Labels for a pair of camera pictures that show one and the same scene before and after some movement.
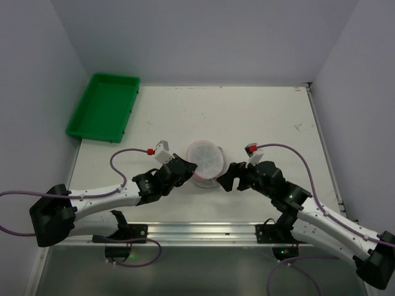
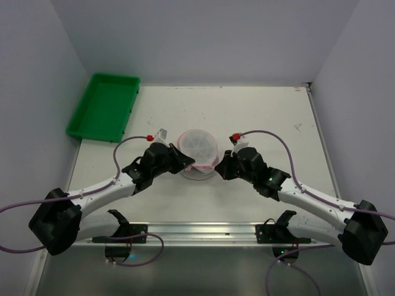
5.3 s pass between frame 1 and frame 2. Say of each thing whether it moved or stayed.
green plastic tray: stayed
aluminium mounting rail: stayed
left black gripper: moved
